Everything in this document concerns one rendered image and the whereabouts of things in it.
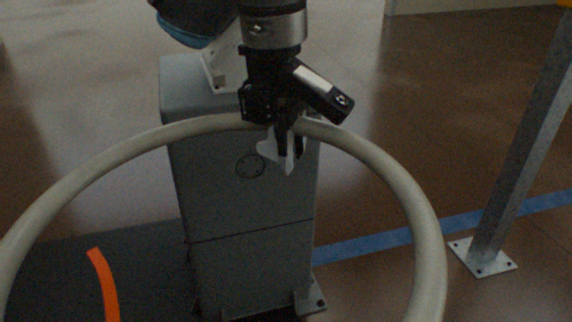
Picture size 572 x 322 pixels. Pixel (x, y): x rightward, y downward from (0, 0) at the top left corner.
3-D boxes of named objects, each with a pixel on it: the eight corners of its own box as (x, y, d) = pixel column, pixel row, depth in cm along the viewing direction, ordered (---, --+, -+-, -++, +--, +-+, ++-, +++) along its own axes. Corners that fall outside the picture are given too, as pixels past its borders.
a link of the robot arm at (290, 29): (316, 0, 50) (288, 21, 43) (316, 36, 53) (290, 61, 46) (257, -3, 53) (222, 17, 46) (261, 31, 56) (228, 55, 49)
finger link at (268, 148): (261, 169, 63) (261, 117, 59) (293, 176, 61) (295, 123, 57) (253, 177, 61) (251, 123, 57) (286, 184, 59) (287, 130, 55)
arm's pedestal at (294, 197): (181, 241, 164) (140, 52, 117) (288, 219, 176) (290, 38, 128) (191, 344, 125) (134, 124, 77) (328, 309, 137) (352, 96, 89)
